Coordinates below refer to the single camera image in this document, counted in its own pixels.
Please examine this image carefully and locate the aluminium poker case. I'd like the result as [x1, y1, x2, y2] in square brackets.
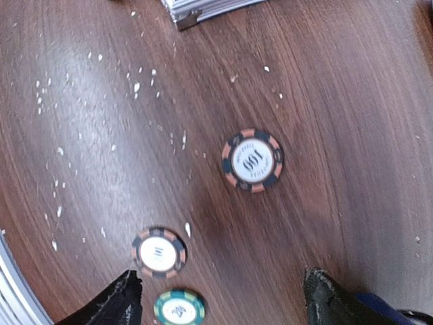
[161, 0, 264, 31]

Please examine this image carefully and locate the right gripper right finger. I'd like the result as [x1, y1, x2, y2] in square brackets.
[303, 267, 395, 325]

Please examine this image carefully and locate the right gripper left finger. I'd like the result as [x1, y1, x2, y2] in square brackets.
[58, 269, 143, 325]

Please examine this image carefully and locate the front aluminium rail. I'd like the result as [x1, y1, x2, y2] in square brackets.
[0, 234, 53, 325]

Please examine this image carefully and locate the dark blue mug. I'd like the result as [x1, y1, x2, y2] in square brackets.
[355, 292, 432, 324]

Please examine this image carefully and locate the black white poker chip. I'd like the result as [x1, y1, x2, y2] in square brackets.
[131, 226, 187, 279]

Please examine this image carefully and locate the red black poker chip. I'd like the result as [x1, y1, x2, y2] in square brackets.
[221, 128, 284, 193]

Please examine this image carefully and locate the green poker chip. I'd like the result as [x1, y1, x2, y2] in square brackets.
[154, 289, 206, 325]

